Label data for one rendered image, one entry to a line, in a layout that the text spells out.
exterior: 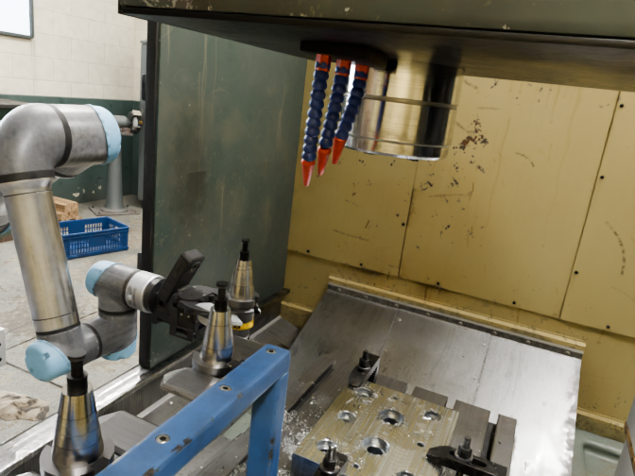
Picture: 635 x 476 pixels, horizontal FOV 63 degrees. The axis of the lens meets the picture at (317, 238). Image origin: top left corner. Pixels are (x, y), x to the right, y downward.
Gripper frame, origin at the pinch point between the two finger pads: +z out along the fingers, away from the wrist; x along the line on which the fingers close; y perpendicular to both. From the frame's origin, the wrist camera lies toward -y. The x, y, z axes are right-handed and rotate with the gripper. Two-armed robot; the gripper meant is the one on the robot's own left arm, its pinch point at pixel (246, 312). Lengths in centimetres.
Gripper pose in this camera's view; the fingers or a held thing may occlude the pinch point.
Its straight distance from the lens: 92.8
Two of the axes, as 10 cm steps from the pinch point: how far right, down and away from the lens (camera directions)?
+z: 9.0, 2.1, -3.7
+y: -1.1, 9.6, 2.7
